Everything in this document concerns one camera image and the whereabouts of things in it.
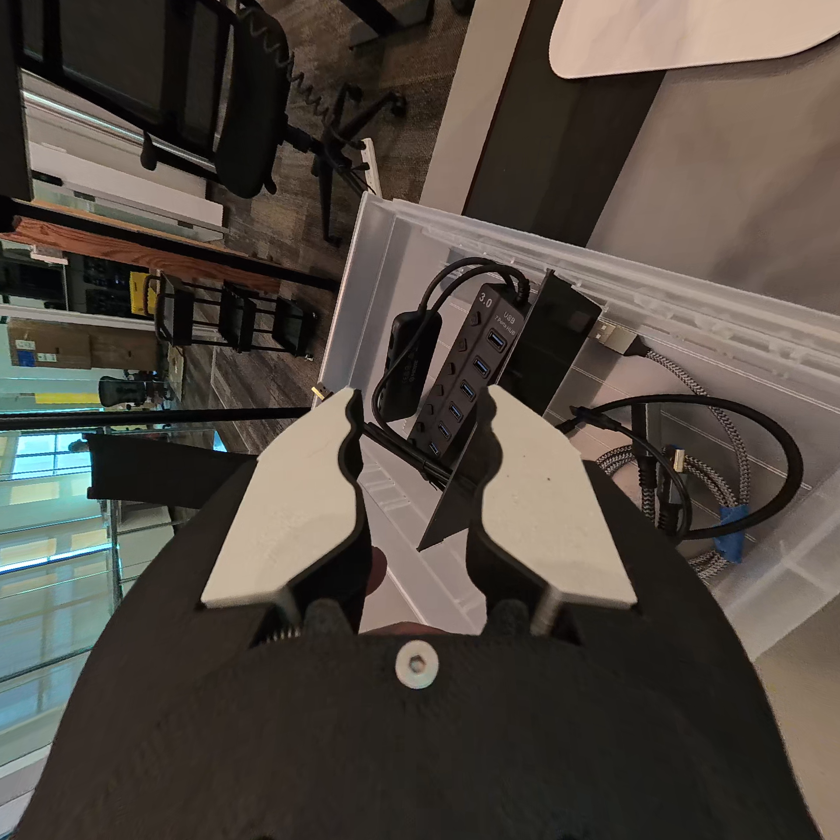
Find white stand base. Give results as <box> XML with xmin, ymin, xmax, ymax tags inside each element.
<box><xmin>549</xmin><ymin>0</ymin><xmax>840</xmax><ymax>80</ymax></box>

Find clear plastic bin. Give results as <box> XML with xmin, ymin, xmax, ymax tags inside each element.
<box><xmin>319</xmin><ymin>195</ymin><xmax>840</xmax><ymax>660</ymax></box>

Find black hub cable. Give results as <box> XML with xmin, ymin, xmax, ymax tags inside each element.
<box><xmin>372</xmin><ymin>256</ymin><xmax>532</xmax><ymax>493</ymax></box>

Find black bin divider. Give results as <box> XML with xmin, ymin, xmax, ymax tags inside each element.
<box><xmin>418</xmin><ymin>272</ymin><xmax>605</xmax><ymax>552</ymax></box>

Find black metal rack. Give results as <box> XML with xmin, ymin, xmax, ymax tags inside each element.
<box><xmin>151</xmin><ymin>273</ymin><xmax>322</xmax><ymax>362</ymax></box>

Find slim black usb hub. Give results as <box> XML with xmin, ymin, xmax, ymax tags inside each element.
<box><xmin>385</xmin><ymin>311</ymin><xmax>441</xmax><ymax>395</ymax></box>

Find silver braided usb cable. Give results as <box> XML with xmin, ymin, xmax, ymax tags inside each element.
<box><xmin>594</xmin><ymin>319</ymin><xmax>756</xmax><ymax>585</ymax></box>

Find black spare cable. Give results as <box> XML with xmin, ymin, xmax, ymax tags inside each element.
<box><xmin>598</xmin><ymin>447</ymin><xmax>697</xmax><ymax>539</ymax></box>

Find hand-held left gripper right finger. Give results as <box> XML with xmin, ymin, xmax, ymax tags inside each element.
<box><xmin>466</xmin><ymin>385</ymin><xmax>640</xmax><ymax>637</ymax></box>

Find black office chair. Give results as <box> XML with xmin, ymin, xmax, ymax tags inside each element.
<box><xmin>53</xmin><ymin>0</ymin><xmax>408</xmax><ymax>244</ymax></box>

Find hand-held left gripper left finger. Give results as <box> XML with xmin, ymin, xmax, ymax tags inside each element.
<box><xmin>200</xmin><ymin>388</ymin><xmax>375</xmax><ymax>631</ymax></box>

